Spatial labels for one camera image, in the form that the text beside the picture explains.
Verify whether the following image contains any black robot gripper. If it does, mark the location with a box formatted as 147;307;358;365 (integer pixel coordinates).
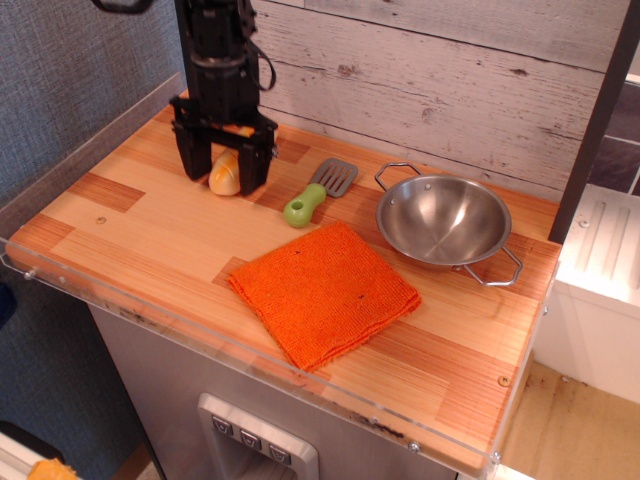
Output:
171;54;277;196

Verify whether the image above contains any toy hot dog bun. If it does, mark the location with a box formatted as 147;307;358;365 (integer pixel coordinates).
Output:
208;147;241;196

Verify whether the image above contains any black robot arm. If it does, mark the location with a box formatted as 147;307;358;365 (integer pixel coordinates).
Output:
170;1;278;196

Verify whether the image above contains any orange knitted cloth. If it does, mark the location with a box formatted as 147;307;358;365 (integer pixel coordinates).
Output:
228;223;422;372

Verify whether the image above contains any clear acrylic table guard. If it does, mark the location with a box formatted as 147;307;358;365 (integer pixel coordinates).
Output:
6;231;560;478

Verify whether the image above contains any silver dispenser panel with buttons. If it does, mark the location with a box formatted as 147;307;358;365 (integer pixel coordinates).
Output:
198;393;320;479

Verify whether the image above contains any orange object bottom left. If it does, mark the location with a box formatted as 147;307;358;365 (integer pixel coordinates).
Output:
27;458;79;480

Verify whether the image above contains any white ridged side counter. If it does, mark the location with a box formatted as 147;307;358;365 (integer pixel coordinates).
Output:
532;74;640;406

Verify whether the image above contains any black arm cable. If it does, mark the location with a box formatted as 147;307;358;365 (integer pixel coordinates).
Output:
247;42;277;92

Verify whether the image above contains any green handled grey spatula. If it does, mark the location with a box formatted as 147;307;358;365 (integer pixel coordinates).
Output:
283;158;359;228

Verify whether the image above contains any steel bowl with handles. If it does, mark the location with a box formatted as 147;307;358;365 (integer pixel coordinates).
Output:
375;162;523;287

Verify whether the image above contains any dark grey right post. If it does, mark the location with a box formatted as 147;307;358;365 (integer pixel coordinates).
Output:
548;0;639;244

